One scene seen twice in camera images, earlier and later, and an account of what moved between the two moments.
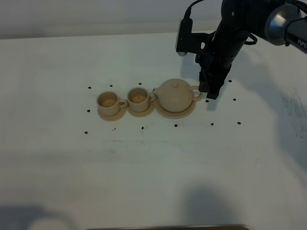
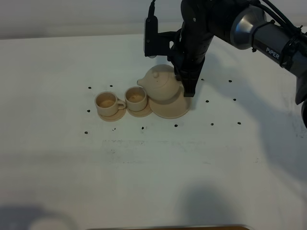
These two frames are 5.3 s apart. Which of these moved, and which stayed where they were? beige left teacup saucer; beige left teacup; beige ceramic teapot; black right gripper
Moved: black right gripper; beige ceramic teapot
Stayed: beige left teacup; beige left teacup saucer
